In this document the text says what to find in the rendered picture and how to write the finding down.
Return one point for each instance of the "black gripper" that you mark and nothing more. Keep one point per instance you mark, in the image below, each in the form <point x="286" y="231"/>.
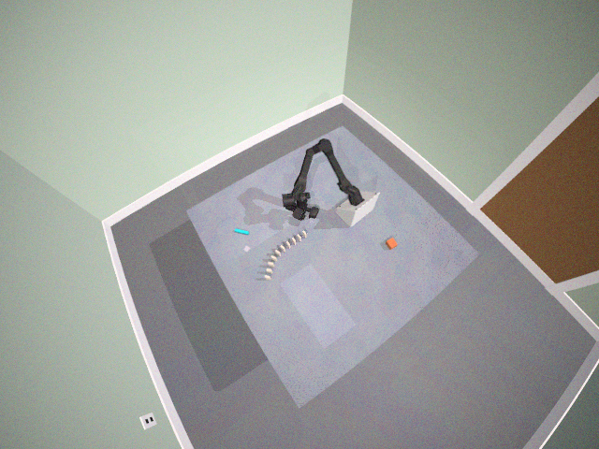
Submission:
<point x="313" y="211"/>

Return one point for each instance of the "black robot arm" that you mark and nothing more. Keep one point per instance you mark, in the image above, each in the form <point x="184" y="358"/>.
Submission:
<point x="324" y="145"/>

